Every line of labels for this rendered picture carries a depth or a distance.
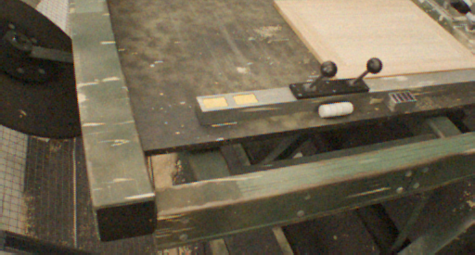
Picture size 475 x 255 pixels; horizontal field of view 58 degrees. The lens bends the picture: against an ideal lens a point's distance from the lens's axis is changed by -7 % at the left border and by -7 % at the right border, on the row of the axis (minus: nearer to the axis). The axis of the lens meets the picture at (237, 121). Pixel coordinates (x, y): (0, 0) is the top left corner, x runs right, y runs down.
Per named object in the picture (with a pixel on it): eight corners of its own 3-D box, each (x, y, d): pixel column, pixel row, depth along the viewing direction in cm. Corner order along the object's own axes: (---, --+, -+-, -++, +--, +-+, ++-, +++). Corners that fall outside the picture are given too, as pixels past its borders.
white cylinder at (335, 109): (322, 121, 106) (351, 116, 108) (326, 110, 104) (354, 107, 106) (316, 112, 108) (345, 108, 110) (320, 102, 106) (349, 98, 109)
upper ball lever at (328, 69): (315, 96, 107) (342, 73, 95) (301, 98, 106) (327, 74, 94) (312, 82, 108) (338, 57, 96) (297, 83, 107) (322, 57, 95)
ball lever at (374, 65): (358, 92, 111) (388, 69, 99) (345, 94, 110) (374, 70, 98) (353, 78, 112) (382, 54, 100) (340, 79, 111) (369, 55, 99)
